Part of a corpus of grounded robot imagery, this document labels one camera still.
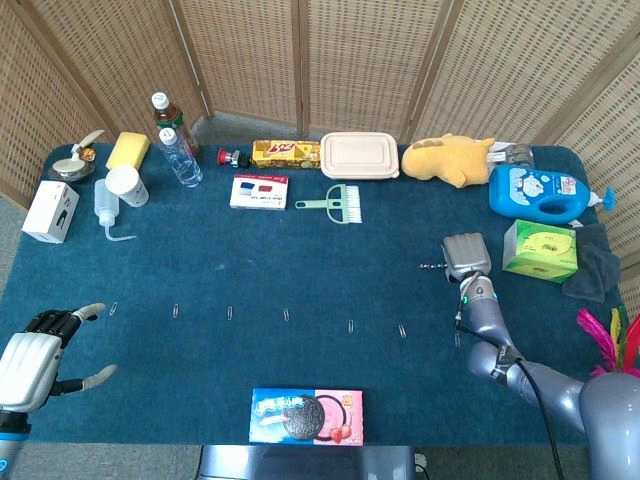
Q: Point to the woven rattan folding screen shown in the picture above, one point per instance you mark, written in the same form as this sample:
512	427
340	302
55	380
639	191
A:
365	60

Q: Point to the red emergency stop button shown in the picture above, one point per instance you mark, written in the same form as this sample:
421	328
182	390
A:
231	158

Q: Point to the yellow sponge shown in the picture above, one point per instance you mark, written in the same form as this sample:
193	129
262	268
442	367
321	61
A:
127	151

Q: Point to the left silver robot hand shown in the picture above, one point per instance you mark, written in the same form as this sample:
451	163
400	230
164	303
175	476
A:
27	367

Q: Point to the blue detergent bottle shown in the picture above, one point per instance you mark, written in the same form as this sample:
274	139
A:
530	192

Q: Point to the green label tea bottle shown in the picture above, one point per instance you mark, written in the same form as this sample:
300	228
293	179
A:
167	116

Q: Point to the blue pink Oreo box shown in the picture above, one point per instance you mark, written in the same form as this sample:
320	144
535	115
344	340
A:
305	417

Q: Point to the clear water bottle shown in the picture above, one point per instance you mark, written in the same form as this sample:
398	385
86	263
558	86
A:
182	162

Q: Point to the beige lidded lunch box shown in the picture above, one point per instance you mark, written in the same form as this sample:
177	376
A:
360	155

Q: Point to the white red-blue card box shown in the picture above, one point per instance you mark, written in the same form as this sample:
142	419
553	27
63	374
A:
260	192

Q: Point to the clear plastic package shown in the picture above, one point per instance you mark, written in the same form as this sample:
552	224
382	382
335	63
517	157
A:
515	154

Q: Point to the white cardboard box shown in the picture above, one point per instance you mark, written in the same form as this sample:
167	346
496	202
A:
50	212

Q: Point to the translucent squeeze wash bottle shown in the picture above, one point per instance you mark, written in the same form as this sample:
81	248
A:
105	205

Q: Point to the colourful feather shuttlecock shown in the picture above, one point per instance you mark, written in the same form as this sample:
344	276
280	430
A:
612	345

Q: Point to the green tissue box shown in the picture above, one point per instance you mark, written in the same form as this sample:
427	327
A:
540	250

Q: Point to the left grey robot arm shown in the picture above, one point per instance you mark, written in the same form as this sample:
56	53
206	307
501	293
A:
11	442

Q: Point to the small brown round ornament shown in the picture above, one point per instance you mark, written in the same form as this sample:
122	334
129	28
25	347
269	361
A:
89	153

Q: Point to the dark grey cloth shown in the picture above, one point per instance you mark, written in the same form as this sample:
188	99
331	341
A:
595	265

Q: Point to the green hand brush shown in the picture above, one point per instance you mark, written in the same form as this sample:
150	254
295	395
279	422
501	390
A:
340	202

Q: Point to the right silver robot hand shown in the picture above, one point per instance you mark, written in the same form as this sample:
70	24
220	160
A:
467	252

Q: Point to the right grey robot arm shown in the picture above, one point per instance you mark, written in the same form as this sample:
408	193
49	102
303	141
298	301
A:
482	315

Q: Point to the white spoon shaped ornament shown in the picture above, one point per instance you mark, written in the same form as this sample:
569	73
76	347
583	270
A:
90	137

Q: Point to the yellow cracker package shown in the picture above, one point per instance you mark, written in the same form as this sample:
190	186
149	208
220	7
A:
285	154

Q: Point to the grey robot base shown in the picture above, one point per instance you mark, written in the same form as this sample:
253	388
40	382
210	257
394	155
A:
300	462

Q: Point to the white paper cup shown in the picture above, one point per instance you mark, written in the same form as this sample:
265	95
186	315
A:
127	185

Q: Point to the yellow plush toy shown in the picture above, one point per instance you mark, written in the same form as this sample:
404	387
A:
445	160

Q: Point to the blue carpet table cover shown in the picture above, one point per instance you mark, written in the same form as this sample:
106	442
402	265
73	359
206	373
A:
300	260

